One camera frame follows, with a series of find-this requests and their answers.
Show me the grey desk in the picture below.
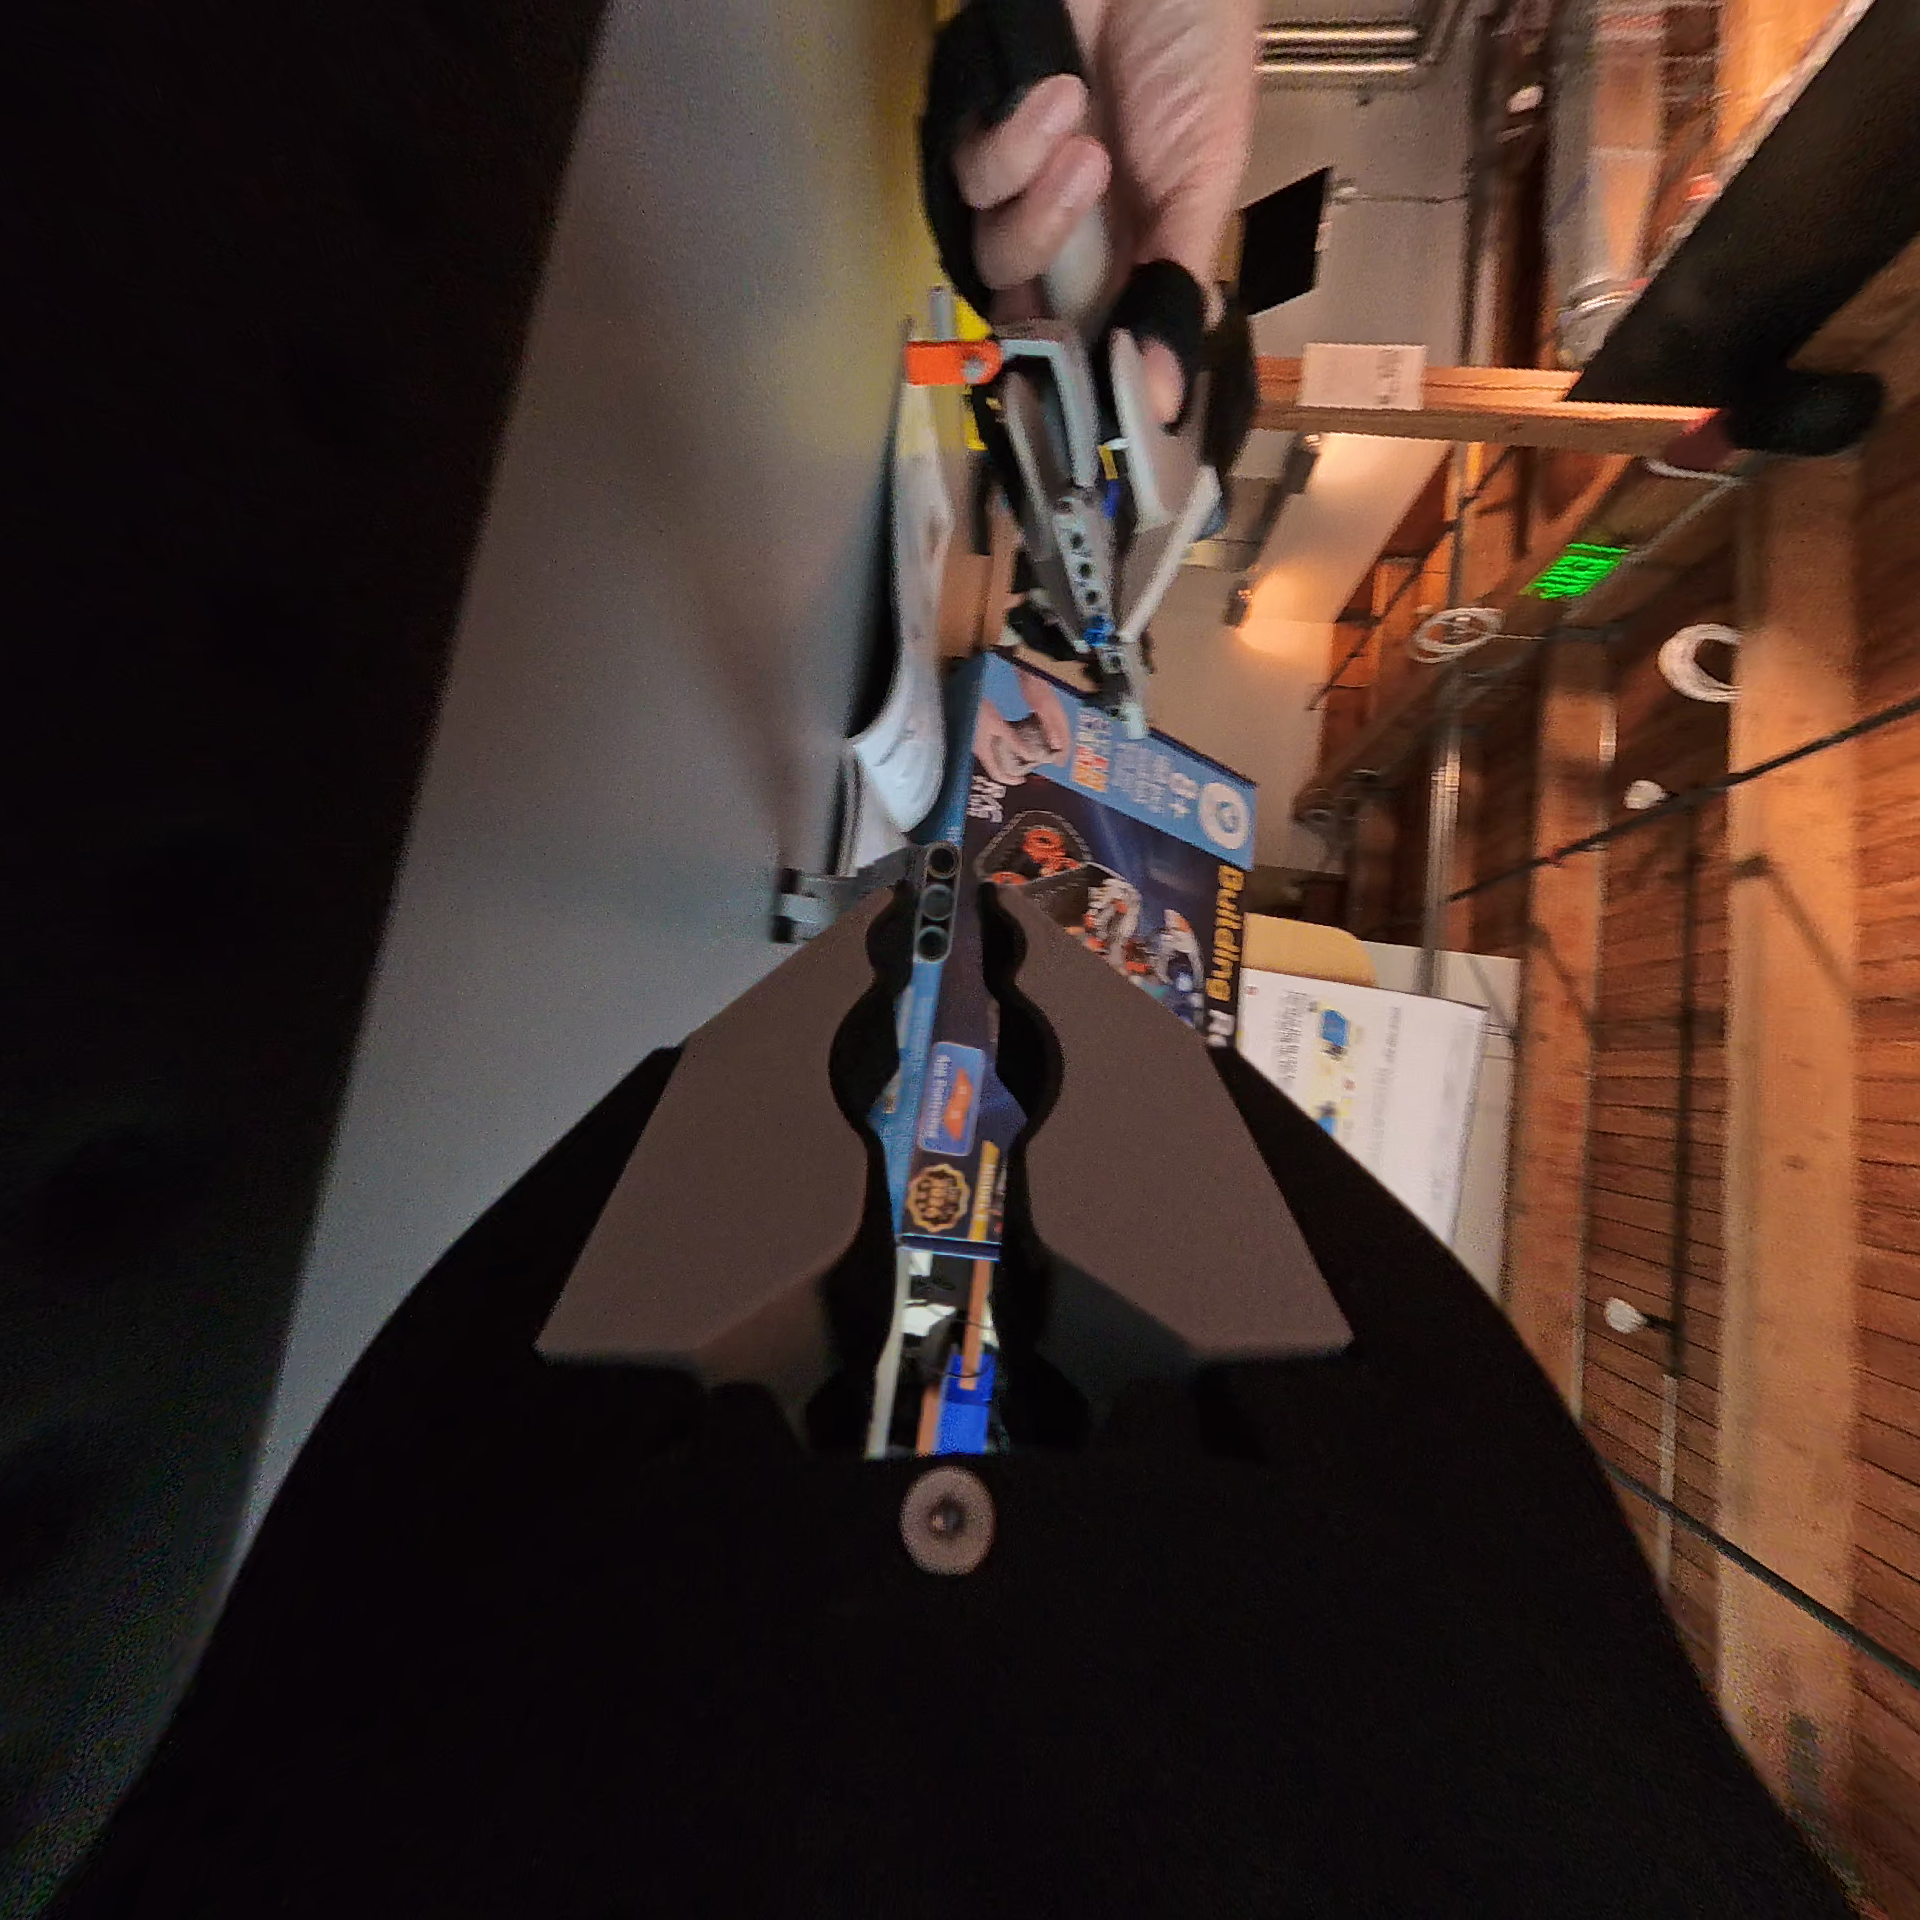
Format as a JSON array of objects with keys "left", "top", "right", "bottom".
[{"left": 255, "top": 0, "right": 992, "bottom": 1518}]

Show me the white label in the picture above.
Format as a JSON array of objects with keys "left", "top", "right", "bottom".
[{"left": 1302, "top": 343, "right": 1430, "bottom": 410}]

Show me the wooden shelf beam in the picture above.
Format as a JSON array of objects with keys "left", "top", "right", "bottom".
[{"left": 1253, "top": 353, "right": 1727, "bottom": 460}]

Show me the person's left hand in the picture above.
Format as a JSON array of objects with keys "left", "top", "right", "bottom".
[{"left": 920, "top": 0, "right": 1258, "bottom": 297}]

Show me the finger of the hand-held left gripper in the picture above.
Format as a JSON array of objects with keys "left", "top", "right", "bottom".
[
  {"left": 1122, "top": 343, "right": 1220, "bottom": 530},
  {"left": 1113, "top": 479, "right": 1230, "bottom": 673}
]

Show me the black board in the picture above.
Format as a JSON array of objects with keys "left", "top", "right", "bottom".
[{"left": 1559, "top": 0, "right": 1920, "bottom": 460}]

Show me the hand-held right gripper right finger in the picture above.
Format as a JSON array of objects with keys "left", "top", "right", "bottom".
[{"left": 977, "top": 884, "right": 1354, "bottom": 1398}]

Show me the grey toy connector piece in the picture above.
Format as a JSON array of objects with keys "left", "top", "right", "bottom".
[{"left": 773, "top": 849, "right": 916, "bottom": 945}]

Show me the large blue toy box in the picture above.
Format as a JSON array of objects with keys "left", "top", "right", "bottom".
[{"left": 865, "top": 646, "right": 1258, "bottom": 1462}]

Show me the white instruction booklet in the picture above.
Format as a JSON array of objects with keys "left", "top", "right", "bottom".
[{"left": 847, "top": 398, "right": 962, "bottom": 841}]

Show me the black wall panel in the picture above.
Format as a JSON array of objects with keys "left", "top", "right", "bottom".
[{"left": 1240, "top": 166, "right": 1337, "bottom": 321}]

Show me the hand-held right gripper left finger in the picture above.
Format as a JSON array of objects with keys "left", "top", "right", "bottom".
[{"left": 536, "top": 884, "right": 916, "bottom": 1403}]

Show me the white cardboard box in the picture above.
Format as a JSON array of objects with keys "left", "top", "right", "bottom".
[{"left": 1236, "top": 915, "right": 1519, "bottom": 1249}]

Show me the grey toy frame assembly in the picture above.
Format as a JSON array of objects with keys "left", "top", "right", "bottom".
[{"left": 906, "top": 287, "right": 1161, "bottom": 742}]

